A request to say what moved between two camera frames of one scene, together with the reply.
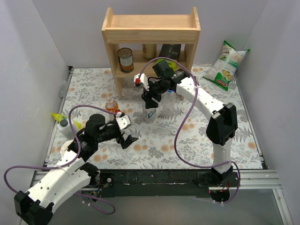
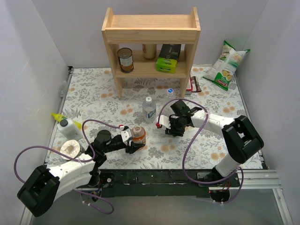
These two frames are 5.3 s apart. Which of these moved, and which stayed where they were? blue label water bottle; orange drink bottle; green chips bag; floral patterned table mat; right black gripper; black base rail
Moved: right black gripper; orange drink bottle
Stayed: floral patterned table mat; blue label water bottle; black base rail; green chips bag
